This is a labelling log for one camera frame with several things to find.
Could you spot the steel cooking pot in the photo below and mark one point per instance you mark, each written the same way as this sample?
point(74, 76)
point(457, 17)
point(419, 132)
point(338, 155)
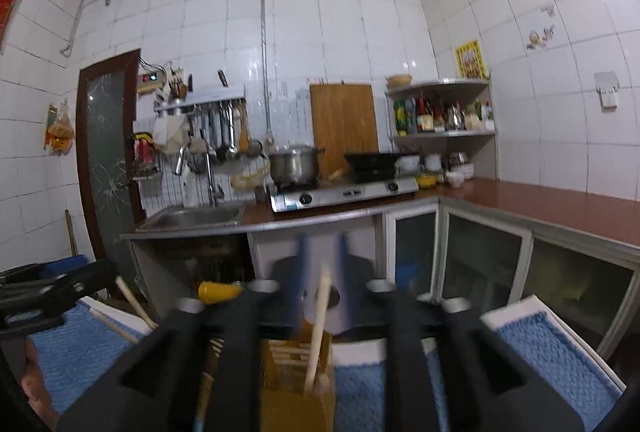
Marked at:
point(295, 165)

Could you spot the steel sink basin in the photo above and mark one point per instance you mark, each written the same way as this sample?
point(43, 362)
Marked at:
point(185, 218)

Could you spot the black wok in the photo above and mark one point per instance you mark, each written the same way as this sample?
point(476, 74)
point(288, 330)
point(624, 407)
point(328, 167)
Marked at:
point(370, 167)

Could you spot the wooden cutting board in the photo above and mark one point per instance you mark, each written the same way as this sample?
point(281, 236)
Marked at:
point(343, 121)

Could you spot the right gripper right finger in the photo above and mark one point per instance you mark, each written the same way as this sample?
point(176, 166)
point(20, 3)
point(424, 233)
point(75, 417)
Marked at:
point(444, 369)

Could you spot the yellow perforated utensil holder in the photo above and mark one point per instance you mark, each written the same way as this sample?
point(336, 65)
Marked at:
point(295, 386)

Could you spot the wooden chopstick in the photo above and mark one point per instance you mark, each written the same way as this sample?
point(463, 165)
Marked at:
point(323, 295)
point(132, 300)
point(113, 327)

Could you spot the blue textured towel mat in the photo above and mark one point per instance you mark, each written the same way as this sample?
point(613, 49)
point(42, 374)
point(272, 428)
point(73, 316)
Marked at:
point(75, 355)

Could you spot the yellow wall picture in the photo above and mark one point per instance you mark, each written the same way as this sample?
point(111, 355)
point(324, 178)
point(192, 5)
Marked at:
point(470, 62)

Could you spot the steel sink faucet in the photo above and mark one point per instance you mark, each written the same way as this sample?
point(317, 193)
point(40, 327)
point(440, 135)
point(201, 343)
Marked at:
point(214, 191)

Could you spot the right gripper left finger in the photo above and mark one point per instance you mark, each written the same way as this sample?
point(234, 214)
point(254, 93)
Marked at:
point(200, 369)

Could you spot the hanging utensil rack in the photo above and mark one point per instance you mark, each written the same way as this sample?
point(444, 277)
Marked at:
point(201, 118)

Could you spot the white corner shelf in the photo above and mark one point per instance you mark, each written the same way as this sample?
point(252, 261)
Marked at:
point(450, 118)

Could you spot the steel gas stove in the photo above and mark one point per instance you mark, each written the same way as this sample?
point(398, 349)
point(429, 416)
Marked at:
point(330, 197)

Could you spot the white wall socket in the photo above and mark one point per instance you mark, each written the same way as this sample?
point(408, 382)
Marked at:
point(607, 87)

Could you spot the brown framed glass door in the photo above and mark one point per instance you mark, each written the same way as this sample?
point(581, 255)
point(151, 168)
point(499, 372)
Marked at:
point(105, 115)

